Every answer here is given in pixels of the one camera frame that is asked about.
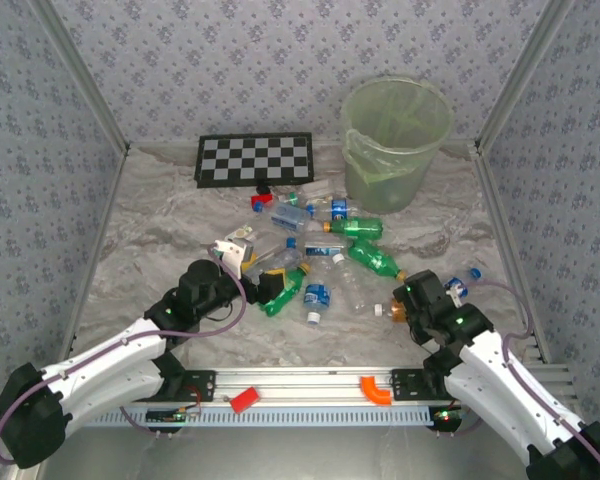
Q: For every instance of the black mounting plate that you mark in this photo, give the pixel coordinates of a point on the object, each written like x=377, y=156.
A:
x=197, y=395
x=405, y=385

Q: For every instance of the blue cap red blue label bottle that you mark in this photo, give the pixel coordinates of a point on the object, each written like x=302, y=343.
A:
x=474, y=274

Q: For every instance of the clear plastic bottle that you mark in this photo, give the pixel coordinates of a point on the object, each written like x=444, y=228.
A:
x=243, y=232
x=285, y=260

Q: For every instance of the green bottle yellow cap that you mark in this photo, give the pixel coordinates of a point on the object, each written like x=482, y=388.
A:
x=375, y=257
x=289, y=295

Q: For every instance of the small clear bottle white cap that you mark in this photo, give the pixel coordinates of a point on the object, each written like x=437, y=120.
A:
x=378, y=310

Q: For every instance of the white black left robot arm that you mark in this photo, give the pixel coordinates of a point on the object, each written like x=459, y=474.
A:
x=105, y=360

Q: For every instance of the small circuit board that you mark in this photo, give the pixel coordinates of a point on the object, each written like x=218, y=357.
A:
x=445, y=417
x=165, y=416

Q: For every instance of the clear bottle green cap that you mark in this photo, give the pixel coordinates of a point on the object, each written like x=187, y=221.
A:
x=317, y=189

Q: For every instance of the clear bottle blue white label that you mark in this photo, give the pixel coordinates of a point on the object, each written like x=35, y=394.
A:
x=325, y=251

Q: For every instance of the clear bottle pale blue label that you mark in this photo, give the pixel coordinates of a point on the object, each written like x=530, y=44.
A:
x=290, y=216

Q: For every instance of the black white checkerboard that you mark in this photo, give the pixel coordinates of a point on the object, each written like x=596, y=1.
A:
x=255, y=160

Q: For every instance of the red block board stand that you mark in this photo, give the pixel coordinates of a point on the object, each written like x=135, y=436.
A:
x=260, y=201

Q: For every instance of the green bottle orange cap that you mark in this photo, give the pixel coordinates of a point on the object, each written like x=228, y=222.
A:
x=360, y=227

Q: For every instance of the aluminium frame post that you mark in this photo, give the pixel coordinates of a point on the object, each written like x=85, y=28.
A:
x=520, y=75
x=83, y=75

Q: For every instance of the aluminium extrusion rail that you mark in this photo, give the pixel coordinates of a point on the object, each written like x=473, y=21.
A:
x=305, y=385

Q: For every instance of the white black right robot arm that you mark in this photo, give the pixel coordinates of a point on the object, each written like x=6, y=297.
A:
x=505, y=380

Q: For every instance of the translucent green lined bin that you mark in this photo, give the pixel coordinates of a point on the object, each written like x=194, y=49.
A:
x=380, y=170

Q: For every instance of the crushed blue label white cap bottle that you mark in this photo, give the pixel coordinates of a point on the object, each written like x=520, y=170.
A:
x=316, y=296

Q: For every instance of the red plastic block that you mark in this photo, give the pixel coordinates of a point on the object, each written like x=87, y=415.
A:
x=245, y=400

